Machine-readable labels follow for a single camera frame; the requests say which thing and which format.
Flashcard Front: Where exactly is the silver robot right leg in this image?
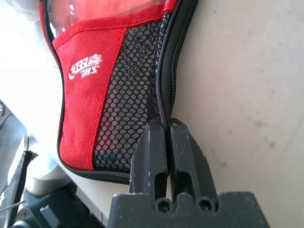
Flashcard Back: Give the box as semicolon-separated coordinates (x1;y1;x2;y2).
23;133;110;228

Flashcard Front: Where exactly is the silver robot left leg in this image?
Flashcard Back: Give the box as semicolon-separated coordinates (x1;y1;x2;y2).
0;99;38;228

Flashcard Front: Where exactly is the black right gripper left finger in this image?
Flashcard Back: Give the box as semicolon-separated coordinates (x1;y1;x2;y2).
129;120;167;202

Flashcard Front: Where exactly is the silver robot leg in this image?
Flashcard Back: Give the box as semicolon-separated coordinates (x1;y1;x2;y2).
0;99;38;228
23;133;110;228

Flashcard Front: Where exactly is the red black mesh paddle case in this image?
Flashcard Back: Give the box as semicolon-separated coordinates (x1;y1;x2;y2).
38;0;200;186

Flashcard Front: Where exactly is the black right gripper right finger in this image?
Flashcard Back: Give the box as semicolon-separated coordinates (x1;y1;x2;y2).
169;118;219;203

